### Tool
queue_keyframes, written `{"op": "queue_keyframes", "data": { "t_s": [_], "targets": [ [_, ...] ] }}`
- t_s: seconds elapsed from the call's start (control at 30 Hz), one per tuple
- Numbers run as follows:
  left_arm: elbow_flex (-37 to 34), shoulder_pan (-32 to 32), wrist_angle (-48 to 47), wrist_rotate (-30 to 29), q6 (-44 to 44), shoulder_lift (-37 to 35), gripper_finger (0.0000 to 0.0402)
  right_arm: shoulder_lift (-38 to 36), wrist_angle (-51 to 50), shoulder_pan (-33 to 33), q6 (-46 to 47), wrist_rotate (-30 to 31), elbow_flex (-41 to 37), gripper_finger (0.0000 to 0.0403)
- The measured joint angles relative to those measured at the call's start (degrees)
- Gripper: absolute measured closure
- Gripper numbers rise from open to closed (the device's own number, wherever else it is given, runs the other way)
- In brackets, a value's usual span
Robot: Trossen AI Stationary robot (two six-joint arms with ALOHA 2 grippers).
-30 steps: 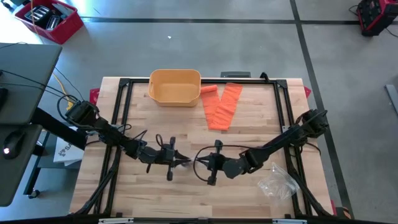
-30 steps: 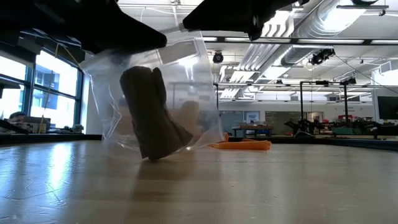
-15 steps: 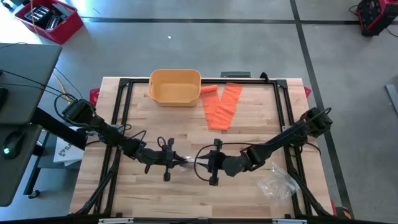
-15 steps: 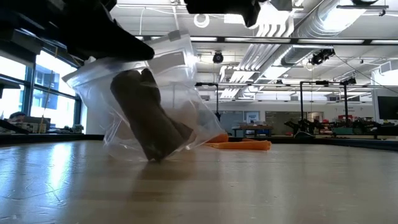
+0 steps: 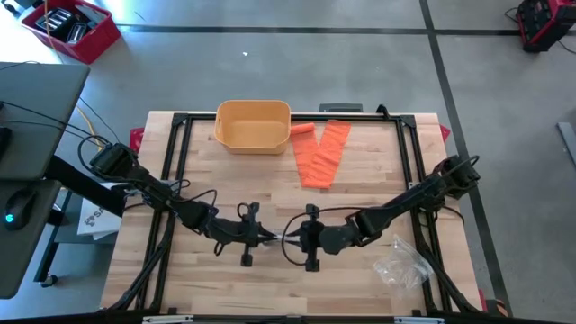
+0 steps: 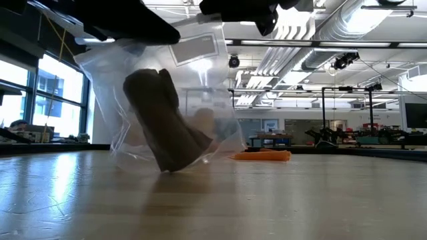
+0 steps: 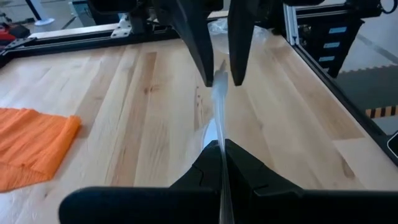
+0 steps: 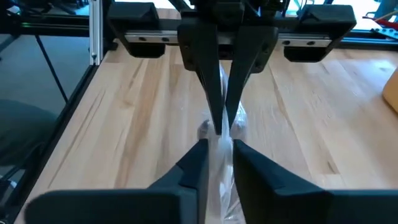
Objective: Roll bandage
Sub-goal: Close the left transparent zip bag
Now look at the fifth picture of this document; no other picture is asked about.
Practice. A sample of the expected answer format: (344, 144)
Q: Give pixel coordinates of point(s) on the white metal bracket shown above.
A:
(166, 319)
(418, 320)

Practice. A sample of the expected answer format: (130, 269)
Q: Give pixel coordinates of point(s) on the black and silver appliance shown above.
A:
(56, 20)
(77, 32)

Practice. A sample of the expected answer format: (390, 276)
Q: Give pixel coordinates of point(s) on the black diagonal support beam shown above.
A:
(76, 182)

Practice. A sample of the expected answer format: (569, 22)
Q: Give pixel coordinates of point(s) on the black keyboard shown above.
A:
(5, 141)

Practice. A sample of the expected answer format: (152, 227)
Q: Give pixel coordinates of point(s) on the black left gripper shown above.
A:
(245, 234)

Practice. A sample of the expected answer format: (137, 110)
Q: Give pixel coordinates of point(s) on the white box with logo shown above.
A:
(96, 222)

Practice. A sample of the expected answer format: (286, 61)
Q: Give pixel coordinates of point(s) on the red plastic crate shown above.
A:
(96, 42)

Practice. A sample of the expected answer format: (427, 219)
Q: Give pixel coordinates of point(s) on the yellow plastic bin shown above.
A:
(252, 130)

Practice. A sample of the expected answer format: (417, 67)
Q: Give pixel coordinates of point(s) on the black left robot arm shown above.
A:
(148, 189)

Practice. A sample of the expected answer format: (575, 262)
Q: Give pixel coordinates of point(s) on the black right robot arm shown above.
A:
(405, 202)

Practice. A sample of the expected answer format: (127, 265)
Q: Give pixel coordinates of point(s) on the black aluminium frame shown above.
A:
(373, 118)

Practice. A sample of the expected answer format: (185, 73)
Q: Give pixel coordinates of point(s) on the orange red floor object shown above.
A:
(499, 310)

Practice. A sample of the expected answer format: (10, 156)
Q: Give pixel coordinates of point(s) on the grey desk top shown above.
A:
(40, 99)

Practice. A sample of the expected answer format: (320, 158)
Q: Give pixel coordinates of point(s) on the desk leg with caster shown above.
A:
(47, 256)

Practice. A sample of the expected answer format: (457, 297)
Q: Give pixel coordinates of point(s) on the black computer mouse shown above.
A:
(20, 209)

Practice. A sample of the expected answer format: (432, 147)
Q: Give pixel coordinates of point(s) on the red and black machine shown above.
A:
(544, 22)

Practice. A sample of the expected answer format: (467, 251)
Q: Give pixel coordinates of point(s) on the dark grey desk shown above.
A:
(18, 261)

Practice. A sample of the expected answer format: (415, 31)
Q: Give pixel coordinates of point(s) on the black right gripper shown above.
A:
(324, 238)

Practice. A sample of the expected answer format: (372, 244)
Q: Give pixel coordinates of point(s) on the orange elastic bandage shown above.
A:
(319, 166)

